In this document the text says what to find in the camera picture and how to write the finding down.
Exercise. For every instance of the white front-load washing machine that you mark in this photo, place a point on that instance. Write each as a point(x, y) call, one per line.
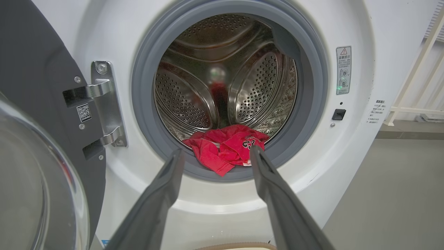
point(347, 156)

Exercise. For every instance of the red jersey garment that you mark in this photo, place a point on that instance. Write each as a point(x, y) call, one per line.
point(229, 146)

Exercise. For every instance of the white louvered vent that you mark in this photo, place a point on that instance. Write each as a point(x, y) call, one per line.
point(432, 17)

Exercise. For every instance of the white QR code sticker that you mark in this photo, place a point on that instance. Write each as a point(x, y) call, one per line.
point(84, 113)

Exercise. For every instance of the white metal railing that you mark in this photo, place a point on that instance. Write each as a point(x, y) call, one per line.
point(416, 110)

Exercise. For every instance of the blue energy label sticker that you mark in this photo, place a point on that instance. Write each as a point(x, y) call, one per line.
point(105, 243)

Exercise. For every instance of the cream perforated laundry basket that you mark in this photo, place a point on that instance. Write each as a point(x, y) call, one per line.
point(239, 246)

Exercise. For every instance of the small printed text sticker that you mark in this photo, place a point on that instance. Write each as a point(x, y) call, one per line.
point(377, 111)

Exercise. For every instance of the black door latch socket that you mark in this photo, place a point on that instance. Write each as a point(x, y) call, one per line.
point(339, 114)

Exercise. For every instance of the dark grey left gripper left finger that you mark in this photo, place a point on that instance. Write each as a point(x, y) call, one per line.
point(152, 208)

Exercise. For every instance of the round black glass washer door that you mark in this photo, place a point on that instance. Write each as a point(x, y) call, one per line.
point(34, 52)

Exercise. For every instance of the grey warning sticker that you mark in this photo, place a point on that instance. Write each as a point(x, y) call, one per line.
point(343, 69)

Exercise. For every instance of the chrome door hinge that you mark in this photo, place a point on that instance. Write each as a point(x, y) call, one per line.
point(104, 104)

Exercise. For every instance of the grey rubber door gasket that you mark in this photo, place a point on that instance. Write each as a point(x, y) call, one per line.
point(312, 114)

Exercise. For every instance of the small grey metal bracket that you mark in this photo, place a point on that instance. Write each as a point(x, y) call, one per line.
point(421, 118)

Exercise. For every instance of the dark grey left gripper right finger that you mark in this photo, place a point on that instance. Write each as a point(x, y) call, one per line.
point(284, 208)

